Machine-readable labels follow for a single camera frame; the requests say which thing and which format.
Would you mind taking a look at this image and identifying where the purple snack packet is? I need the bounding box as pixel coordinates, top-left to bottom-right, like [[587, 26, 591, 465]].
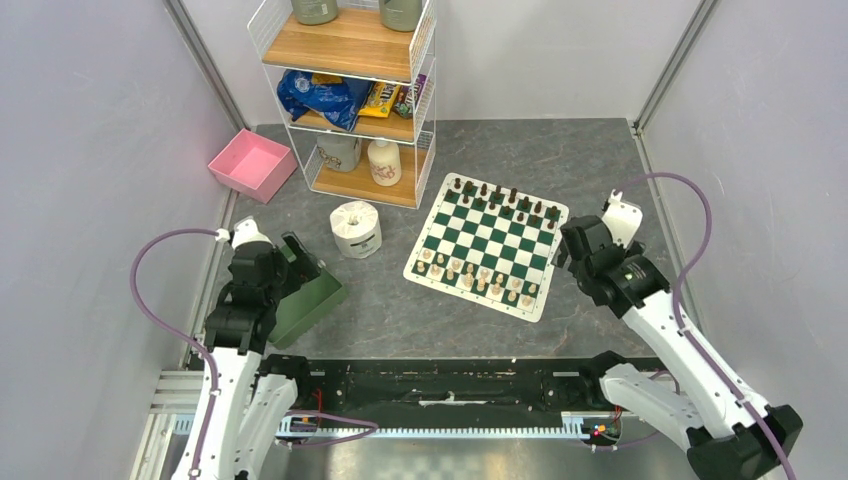
[[392, 74, 427, 119]]

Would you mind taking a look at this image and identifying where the grey-green jar right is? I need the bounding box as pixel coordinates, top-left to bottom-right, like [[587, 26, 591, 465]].
[[378, 0, 423, 32]]

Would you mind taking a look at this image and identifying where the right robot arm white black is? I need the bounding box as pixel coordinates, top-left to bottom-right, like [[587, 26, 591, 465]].
[[556, 216, 803, 479]]

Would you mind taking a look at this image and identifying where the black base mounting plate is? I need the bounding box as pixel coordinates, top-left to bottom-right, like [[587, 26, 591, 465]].
[[293, 358, 614, 430]]

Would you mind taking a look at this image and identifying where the green white chess board mat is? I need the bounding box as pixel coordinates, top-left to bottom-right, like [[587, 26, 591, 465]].
[[403, 173, 569, 323]]

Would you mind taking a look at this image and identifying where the white wire wooden shelf rack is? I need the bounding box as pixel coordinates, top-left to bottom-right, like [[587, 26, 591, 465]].
[[247, 1, 437, 208]]

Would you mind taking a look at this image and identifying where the green plastic bin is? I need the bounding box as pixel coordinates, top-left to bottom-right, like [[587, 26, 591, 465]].
[[268, 260, 348, 349]]

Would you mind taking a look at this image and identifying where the grey-green jar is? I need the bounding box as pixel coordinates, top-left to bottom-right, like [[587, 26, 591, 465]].
[[291, 0, 339, 26], [378, 0, 423, 32]]

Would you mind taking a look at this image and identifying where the cream bottle pink lettering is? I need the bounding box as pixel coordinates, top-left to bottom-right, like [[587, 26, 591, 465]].
[[367, 139, 402, 187]]

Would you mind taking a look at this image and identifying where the yellow candy bag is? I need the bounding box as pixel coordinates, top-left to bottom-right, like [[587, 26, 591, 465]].
[[358, 82, 401, 118]]

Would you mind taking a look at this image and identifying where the grey patterned mug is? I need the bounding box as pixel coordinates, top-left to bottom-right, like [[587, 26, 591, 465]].
[[316, 134, 361, 173]]

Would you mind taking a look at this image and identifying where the pink plastic bin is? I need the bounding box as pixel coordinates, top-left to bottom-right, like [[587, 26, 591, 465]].
[[207, 129, 298, 204]]

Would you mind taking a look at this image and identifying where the white slotted cable duct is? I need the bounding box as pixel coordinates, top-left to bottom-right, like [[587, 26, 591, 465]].
[[276, 413, 612, 441]]

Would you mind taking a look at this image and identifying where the grey-green jar left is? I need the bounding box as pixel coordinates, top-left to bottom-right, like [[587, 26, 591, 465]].
[[291, 0, 339, 26]]

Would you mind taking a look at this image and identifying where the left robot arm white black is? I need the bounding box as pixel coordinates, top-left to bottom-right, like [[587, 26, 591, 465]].
[[172, 219, 321, 479]]

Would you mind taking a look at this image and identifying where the white wrapped paper roll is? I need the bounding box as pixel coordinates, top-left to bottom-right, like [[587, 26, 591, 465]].
[[329, 200, 382, 259]]

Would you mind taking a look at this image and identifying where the blue snack bag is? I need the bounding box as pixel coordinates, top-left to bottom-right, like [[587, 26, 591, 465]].
[[276, 70, 374, 131]]

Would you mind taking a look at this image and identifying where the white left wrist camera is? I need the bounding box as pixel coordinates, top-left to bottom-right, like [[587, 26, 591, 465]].
[[214, 216, 273, 250]]

